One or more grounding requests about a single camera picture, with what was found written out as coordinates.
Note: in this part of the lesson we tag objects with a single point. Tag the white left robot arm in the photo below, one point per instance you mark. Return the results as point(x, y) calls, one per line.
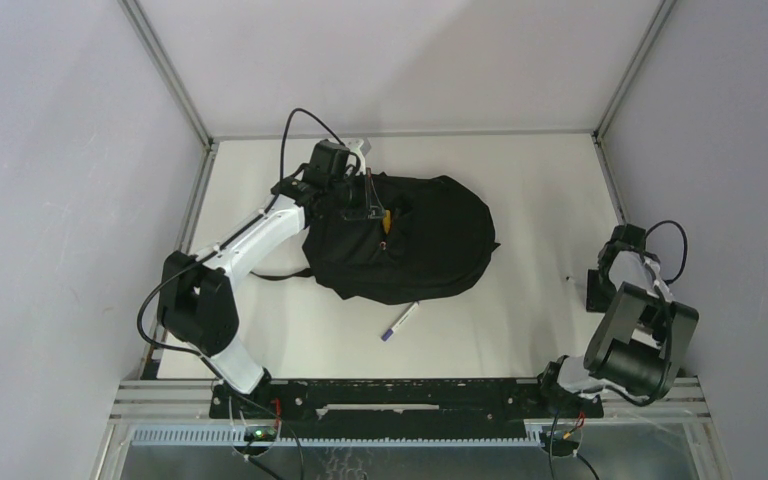
point(196, 295)

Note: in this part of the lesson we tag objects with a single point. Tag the purple marker pen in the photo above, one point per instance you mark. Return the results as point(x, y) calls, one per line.
point(401, 319)

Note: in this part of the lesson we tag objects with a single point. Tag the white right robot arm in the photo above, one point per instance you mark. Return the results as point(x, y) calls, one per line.
point(638, 348)

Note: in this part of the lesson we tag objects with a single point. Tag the black backpack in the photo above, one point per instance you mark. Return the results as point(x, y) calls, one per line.
point(441, 242)

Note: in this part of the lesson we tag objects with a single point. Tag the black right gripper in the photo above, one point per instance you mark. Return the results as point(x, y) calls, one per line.
point(596, 301)

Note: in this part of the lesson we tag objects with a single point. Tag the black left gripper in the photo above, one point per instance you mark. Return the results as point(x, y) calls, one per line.
point(373, 207)

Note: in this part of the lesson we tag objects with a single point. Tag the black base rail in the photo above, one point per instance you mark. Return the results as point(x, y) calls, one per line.
point(481, 409)

